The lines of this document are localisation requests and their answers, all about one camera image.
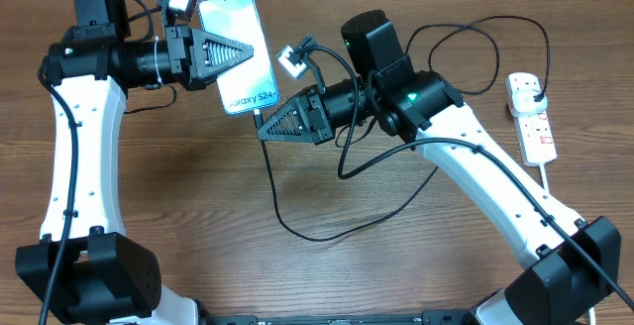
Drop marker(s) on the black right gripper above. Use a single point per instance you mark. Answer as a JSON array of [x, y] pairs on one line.
[[314, 117]]

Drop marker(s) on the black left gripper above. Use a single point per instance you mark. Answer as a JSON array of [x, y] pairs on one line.
[[191, 53]]

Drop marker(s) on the blue Galaxy smartphone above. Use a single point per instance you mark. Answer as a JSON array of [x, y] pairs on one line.
[[250, 85]]

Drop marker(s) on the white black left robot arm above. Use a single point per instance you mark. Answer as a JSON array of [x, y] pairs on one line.
[[84, 268]]

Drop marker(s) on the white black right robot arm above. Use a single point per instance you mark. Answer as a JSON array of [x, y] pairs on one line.
[[568, 264]]

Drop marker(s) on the white charger plug adapter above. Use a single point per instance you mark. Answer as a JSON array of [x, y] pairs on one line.
[[523, 103]]

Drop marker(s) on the white power strip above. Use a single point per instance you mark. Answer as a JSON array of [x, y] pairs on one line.
[[534, 134]]

